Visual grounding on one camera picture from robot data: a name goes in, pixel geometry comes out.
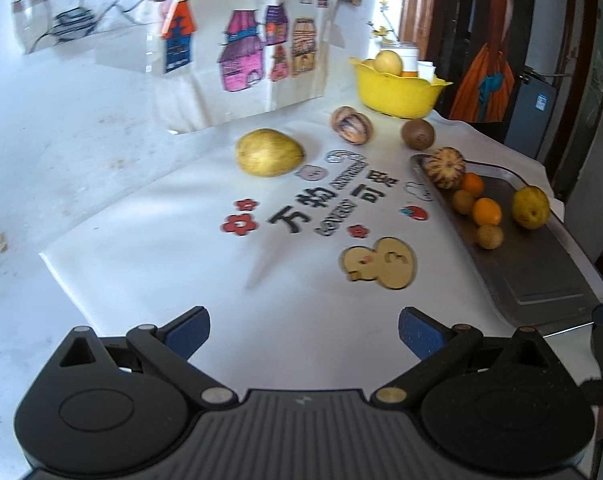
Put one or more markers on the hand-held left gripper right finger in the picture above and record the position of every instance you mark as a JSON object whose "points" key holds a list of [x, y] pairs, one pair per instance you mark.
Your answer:
{"points": [[421, 335]]}

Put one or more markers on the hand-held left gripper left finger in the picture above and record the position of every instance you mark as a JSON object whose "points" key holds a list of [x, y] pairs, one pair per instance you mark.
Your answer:
{"points": [[189, 332]]}

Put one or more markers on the metal tray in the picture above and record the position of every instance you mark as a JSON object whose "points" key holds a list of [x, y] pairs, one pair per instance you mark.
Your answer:
{"points": [[531, 270]]}

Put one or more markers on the small brown fruit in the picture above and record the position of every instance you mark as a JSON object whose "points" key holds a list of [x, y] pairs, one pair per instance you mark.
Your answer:
{"points": [[490, 236], [463, 201]]}

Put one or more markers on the round yellow-green fruit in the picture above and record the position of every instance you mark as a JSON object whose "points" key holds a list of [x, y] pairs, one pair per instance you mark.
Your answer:
{"points": [[530, 207]]}

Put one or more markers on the small orange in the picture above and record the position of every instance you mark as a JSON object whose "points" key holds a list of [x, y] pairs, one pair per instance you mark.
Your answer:
{"points": [[474, 184], [486, 211]]}

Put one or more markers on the striped pepino melon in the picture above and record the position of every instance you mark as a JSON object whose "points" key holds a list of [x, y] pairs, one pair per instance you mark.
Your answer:
{"points": [[352, 126], [446, 167]]}

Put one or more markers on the large yellow-green mango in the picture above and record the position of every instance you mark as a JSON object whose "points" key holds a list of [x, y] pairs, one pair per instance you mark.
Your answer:
{"points": [[269, 153]]}

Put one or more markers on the brown kiwi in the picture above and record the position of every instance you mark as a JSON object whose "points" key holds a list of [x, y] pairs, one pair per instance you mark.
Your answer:
{"points": [[417, 133]]}

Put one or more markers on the white printed tablecloth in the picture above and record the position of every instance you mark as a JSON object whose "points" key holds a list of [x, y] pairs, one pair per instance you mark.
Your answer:
{"points": [[181, 260]]}

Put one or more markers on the grey cabinet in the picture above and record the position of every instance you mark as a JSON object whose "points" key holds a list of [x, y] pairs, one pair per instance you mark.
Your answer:
{"points": [[531, 120]]}

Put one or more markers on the dark open door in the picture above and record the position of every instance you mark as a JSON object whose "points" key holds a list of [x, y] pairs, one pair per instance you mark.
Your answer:
{"points": [[586, 85]]}

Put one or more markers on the yellow plastic bowl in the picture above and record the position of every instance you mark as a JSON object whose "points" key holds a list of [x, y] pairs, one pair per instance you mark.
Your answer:
{"points": [[396, 95]]}

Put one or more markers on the coloured houses drawing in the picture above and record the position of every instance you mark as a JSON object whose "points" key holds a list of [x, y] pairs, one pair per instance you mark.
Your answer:
{"points": [[206, 90]]}

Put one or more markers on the white card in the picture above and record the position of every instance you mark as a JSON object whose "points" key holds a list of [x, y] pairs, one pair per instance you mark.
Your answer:
{"points": [[426, 71]]}

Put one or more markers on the painted figure door poster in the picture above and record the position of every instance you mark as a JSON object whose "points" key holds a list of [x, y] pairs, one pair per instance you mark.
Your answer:
{"points": [[491, 75]]}

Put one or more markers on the yellow apple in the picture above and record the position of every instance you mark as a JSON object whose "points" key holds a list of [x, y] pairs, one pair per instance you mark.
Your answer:
{"points": [[389, 61]]}

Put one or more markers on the white jar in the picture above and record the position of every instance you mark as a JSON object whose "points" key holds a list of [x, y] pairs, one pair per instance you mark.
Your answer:
{"points": [[410, 55]]}

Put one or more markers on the dark wooden door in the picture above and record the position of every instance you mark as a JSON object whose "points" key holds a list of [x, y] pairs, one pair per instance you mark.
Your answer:
{"points": [[446, 20]]}

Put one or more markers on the large coloured figure drawing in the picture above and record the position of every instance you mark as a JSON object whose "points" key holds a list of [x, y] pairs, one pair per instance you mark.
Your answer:
{"points": [[81, 10]]}

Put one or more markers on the wooden door frame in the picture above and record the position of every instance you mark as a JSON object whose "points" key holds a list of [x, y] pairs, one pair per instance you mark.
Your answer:
{"points": [[416, 0]]}

